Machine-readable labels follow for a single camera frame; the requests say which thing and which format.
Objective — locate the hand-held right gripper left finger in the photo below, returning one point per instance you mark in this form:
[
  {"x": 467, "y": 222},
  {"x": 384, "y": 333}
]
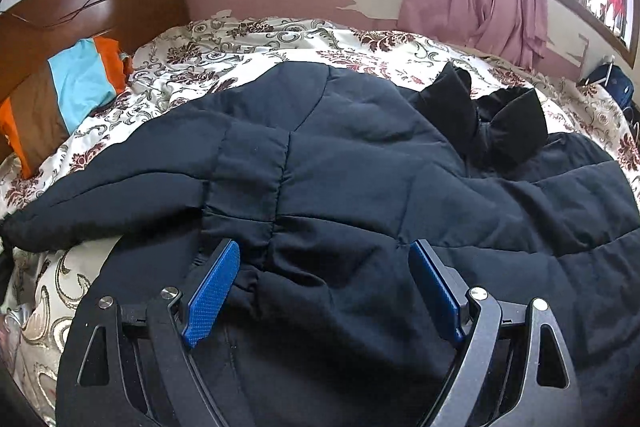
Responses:
[{"x": 212, "y": 292}]

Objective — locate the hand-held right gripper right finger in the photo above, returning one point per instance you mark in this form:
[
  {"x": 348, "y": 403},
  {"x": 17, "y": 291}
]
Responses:
[{"x": 435, "y": 287}]

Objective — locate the black padded jacket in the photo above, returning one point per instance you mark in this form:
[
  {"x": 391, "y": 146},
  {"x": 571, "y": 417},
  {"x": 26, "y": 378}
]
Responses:
[{"x": 350, "y": 167}]

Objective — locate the floral bedspread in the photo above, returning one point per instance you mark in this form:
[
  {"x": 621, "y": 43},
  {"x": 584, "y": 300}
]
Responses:
[{"x": 225, "y": 42}]

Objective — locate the orange and teal cloth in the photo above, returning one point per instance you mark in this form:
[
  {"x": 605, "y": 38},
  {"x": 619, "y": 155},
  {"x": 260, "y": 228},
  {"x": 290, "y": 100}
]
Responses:
[{"x": 75, "y": 82}]

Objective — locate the blue bag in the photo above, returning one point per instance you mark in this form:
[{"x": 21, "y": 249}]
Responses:
[{"x": 617, "y": 82}]

